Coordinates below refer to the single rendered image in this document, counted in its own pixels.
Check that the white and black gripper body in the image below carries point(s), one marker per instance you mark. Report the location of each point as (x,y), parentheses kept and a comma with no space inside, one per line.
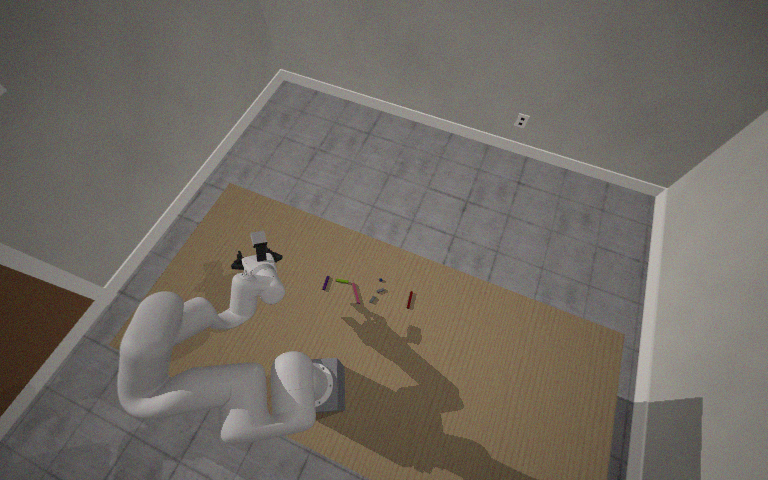
(250,263)

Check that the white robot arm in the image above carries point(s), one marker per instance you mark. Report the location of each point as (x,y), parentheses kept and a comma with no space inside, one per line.
(146,391)

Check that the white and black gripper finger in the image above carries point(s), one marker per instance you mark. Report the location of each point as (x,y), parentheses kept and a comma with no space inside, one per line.
(275,255)
(238,262)

